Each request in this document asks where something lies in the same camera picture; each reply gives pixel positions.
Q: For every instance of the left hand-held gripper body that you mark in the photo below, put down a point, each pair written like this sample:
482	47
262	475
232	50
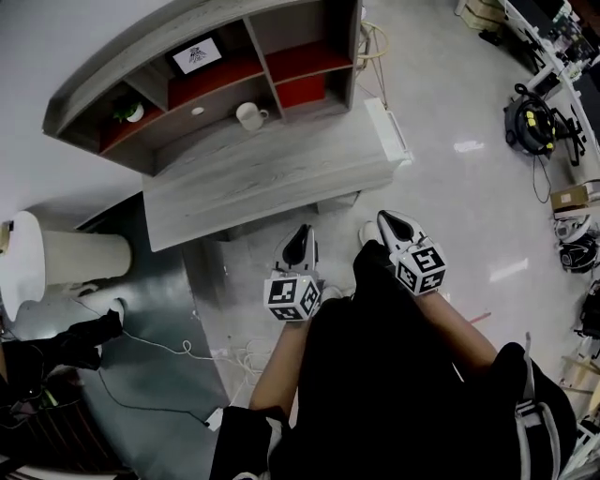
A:
290	297

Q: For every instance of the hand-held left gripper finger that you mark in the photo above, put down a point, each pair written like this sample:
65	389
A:
281	255
312	253

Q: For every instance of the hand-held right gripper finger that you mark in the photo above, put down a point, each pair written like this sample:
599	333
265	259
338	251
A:
391	244
415	233

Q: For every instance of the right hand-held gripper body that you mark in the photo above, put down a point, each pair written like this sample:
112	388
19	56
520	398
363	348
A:
422	269

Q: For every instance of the red hardcover book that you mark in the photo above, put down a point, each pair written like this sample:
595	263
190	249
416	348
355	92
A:
300	91

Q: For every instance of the grey wooden desk with shelves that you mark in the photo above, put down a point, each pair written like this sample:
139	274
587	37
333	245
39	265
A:
117	51

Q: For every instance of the person's left forearm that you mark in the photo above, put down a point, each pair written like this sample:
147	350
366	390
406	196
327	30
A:
281	365

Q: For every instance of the person's right forearm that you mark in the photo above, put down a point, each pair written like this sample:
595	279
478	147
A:
459	333

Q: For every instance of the grey wood-grain table top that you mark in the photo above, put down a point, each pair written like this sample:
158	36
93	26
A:
258	178

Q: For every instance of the person's right white shoe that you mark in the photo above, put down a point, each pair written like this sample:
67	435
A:
368	232

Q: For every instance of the person's white shoe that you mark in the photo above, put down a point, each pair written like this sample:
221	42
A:
368	232
333	291

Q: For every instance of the person's left white shoe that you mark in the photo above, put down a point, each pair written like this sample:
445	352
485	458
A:
333	291

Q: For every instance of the red floor tape strip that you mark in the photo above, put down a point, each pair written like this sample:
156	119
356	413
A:
480	316

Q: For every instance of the white side cabinet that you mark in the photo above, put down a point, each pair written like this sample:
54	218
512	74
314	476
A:
391	136

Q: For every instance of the person's black clothing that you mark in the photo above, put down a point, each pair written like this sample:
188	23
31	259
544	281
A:
375	375

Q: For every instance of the white ceramic mug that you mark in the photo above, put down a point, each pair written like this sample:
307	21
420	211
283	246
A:
248	117

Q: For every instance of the white power adapter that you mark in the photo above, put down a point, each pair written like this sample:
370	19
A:
214	419

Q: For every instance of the black white round appliance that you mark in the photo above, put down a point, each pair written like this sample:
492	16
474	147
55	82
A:
579	250

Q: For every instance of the black yellow vacuum cleaner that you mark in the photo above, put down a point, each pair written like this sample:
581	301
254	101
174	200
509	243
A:
532	124

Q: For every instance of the brown cardboard box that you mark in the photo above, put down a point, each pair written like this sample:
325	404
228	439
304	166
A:
572	197

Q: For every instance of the black office chair base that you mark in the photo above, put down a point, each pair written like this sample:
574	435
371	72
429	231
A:
574	136

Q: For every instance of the small potted green plant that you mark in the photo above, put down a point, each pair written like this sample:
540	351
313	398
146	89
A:
133	112

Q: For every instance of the black framed picture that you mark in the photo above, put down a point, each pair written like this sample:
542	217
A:
197	55

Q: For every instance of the white work table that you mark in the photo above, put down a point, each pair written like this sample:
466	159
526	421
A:
544	42

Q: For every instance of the dark wooden slatted rack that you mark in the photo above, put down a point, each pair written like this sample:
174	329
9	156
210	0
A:
61	440

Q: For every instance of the white round pedestal table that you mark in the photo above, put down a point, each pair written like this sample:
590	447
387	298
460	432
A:
84	258

